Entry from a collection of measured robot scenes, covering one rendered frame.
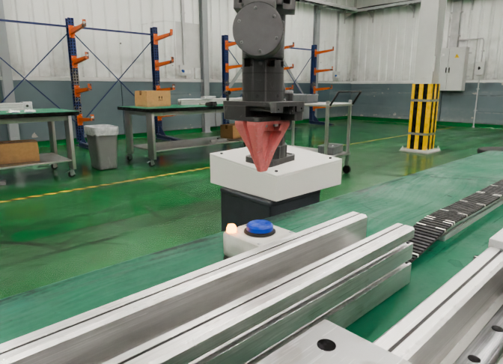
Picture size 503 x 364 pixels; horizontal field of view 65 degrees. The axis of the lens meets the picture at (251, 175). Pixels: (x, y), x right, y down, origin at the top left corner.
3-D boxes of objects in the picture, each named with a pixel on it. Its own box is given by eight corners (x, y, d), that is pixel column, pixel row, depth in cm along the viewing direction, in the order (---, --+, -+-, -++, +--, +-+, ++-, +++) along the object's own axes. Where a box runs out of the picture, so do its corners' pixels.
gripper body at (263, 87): (272, 117, 50) (273, 55, 48) (221, 114, 57) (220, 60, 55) (305, 114, 54) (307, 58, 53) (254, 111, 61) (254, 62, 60)
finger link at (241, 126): (269, 180, 52) (270, 107, 50) (233, 172, 57) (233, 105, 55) (303, 173, 56) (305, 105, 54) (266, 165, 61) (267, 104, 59)
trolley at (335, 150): (265, 169, 517) (265, 90, 495) (290, 163, 556) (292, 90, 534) (334, 182, 449) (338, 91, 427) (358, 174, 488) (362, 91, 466)
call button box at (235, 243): (260, 253, 66) (260, 217, 65) (305, 273, 59) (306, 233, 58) (222, 268, 61) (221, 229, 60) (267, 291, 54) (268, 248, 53)
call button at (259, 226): (260, 228, 62) (260, 216, 62) (278, 235, 60) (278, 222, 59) (240, 235, 60) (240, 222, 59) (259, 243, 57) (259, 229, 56)
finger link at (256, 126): (257, 177, 53) (257, 106, 51) (222, 169, 58) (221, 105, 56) (290, 170, 58) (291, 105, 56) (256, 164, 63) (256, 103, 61)
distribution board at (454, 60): (429, 123, 1145) (437, 41, 1096) (478, 127, 1051) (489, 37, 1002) (424, 124, 1127) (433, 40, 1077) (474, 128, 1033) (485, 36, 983)
